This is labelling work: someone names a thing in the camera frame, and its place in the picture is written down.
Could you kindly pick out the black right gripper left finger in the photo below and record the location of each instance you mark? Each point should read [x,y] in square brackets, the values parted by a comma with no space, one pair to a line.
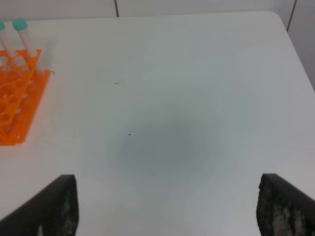
[54,211]

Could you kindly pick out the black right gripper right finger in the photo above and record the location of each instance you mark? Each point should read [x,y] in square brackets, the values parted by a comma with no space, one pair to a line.
[282,209]

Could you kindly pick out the orange test tube rack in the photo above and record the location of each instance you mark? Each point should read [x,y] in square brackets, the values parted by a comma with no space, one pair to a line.
[21,90]

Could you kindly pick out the teal-capped tube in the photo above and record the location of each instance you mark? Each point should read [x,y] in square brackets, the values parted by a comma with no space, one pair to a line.
[5,41]
[21,26]

